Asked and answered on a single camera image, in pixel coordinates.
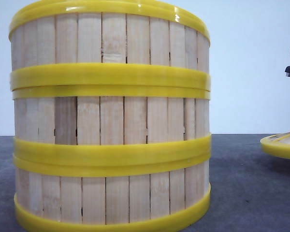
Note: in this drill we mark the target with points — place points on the woven bamboo steamer lid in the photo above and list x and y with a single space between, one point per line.
277 145

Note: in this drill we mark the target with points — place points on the front bamboo steamer basket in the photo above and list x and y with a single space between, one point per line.
161 202

